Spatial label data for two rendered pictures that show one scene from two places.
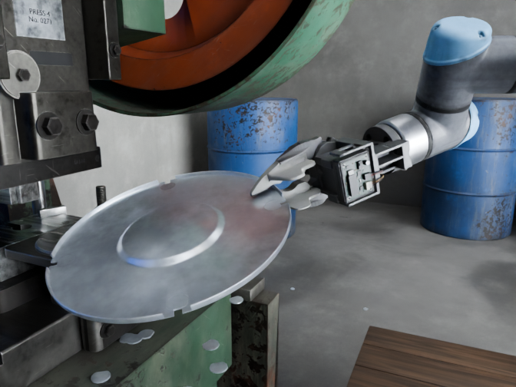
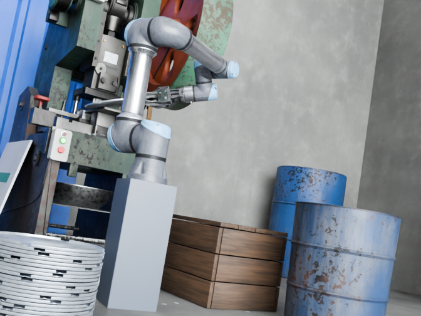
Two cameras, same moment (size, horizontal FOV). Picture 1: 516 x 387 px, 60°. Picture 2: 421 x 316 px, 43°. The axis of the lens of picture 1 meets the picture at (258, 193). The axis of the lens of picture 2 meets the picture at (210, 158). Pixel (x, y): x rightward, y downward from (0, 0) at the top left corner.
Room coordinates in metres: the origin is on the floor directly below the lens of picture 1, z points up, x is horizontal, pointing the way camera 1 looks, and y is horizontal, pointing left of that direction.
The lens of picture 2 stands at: (-1.34, -1.61, 0.36)
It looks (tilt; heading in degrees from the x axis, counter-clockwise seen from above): 6 degrees up; 32
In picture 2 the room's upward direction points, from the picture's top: 9 degrees clockwise
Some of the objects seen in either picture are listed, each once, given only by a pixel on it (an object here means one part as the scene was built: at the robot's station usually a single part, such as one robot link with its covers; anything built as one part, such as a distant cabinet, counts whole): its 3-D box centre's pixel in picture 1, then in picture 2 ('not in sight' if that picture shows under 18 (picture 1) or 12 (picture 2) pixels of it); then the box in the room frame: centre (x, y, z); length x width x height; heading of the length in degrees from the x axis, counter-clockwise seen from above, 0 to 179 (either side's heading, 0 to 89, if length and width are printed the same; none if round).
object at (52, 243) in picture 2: not in sight; (47, 242); (-0.35, -0.55, 0.23); 0.29 x 0.29 x 0.01
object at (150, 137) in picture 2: not in sight; (153, 138); (0.25, -0.36, 0.62); 0.13 x 0.12 x 0.14; 85
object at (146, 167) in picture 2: not in sight; (148, 169); (0.24, -0.37, 0.50); 0.15 x 0.15 x 0.10
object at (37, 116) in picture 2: not in sight; (39, 129); (0.25, 0.27, 0.62); 0.10 x 0.06 x 0.20; 155
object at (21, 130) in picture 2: not in sight; (20, 168); (0.45, 0.59, 0.45); 0.92 x 0.12 x 0.90; 65
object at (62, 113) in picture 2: not in sight; (61, 110); (0.47, 0.42, 0.76); 0.17 x 0.06 x 0.10; 155
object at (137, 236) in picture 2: not in sight; (135, 242); (0.24, -0.37, 0.23); 0.18 x 0.18 x 0.45; 57
